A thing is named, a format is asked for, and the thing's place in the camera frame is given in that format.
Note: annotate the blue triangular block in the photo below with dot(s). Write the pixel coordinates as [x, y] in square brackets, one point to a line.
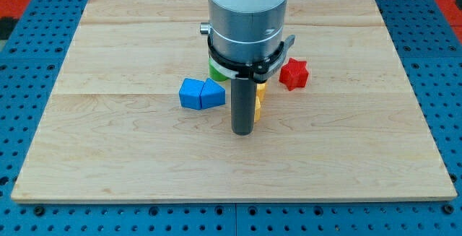
[212, 95]

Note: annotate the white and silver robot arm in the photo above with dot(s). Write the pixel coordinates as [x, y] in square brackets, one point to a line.
[245, 44]

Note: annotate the black clamp ring mount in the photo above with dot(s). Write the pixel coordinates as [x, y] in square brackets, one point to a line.
[257, 71]

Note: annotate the green round block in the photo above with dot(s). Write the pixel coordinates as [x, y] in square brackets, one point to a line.
[214, 74]

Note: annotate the light wooden board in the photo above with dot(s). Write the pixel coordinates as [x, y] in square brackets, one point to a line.
[113, 130]

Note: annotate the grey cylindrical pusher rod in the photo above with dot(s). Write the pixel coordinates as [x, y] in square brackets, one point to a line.
[243, 103]

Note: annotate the blue cube block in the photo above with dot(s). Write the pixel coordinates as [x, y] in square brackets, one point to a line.
[190, 92]

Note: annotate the yellow hexagon block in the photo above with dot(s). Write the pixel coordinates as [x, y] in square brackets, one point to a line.
[261, 91]

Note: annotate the red star block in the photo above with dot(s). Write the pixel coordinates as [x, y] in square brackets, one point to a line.
[294, 74]

